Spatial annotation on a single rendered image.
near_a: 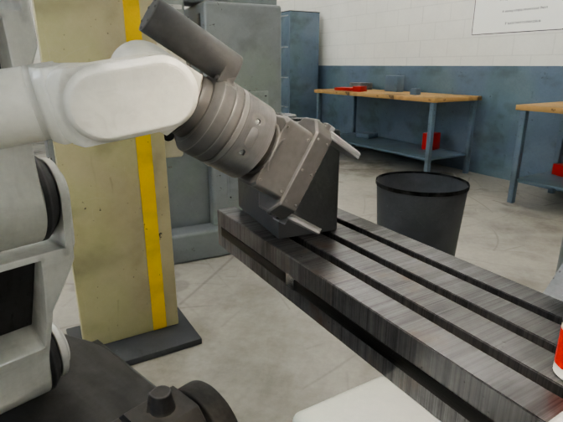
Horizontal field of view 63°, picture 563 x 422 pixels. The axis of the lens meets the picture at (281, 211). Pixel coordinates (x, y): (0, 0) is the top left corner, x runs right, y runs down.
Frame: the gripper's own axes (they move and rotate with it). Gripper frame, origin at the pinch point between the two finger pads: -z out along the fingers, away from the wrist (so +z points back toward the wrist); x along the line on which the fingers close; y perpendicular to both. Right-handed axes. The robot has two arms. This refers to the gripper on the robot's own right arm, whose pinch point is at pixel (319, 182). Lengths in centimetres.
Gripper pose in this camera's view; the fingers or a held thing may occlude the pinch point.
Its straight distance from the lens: 57.1
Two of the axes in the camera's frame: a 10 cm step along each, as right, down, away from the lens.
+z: -7.4, -3.8, -5.6
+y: -4.9, -2.6, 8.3
